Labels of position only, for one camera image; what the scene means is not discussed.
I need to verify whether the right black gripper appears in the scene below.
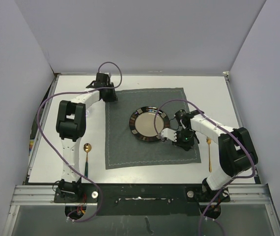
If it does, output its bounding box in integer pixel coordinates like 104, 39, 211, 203
172, 129, 195, 150

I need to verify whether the gold fork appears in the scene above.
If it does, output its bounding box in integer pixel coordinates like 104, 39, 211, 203
206, 137, 212, 173

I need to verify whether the clear drinking glass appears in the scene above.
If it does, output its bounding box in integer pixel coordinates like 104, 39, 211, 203
85, 108, 91, 117

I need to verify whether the dark rimmed dinner plate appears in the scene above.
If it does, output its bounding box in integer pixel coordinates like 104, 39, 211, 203
129, 106, 170, 143

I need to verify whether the grey cloth placemat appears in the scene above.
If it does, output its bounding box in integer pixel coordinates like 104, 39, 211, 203
105, 88, 201, 169

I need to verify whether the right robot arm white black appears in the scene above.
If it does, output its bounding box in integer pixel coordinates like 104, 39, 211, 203
171, 110, 258, 201

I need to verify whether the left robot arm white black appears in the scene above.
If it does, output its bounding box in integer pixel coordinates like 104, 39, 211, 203
56, 72, 118, 202

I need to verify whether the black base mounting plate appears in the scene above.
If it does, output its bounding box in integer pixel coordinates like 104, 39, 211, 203
54, 183, 230, 219

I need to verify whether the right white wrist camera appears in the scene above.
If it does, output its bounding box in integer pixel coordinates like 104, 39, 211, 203
160, 128, 177, 142

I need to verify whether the gold spoon green handle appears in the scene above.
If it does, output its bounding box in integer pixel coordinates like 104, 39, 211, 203
84, 143, 92, 177

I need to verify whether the aluminium frame rail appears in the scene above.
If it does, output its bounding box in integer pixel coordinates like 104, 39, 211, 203
11, 184, 271, 206

